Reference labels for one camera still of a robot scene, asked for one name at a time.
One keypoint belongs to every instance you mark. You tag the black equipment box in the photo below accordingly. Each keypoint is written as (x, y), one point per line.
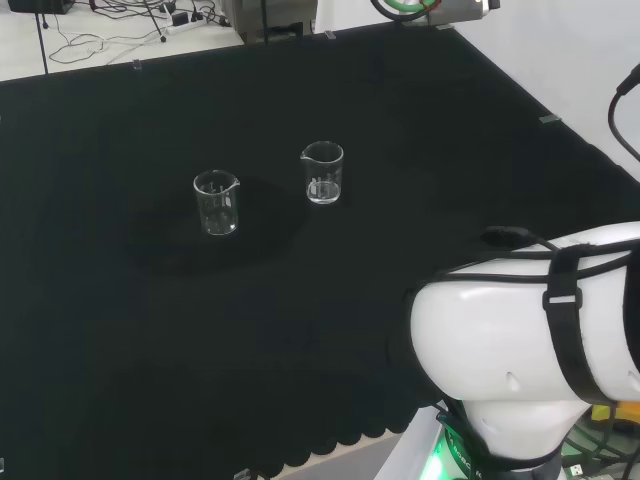
(40, 5)

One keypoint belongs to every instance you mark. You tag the grey metal cabinet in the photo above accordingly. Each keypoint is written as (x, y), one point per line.
(270, 15)

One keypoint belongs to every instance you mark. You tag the white power strip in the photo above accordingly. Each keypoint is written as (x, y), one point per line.
(182, 25)

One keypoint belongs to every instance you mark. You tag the clear glass beaker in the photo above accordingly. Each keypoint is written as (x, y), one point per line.
(323, 187)
(216, 220)

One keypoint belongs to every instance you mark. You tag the black tripod pole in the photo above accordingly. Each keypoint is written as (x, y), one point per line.
(42, 35)

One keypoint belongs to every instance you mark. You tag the black bench cloth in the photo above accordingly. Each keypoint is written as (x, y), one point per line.
(150, 325)

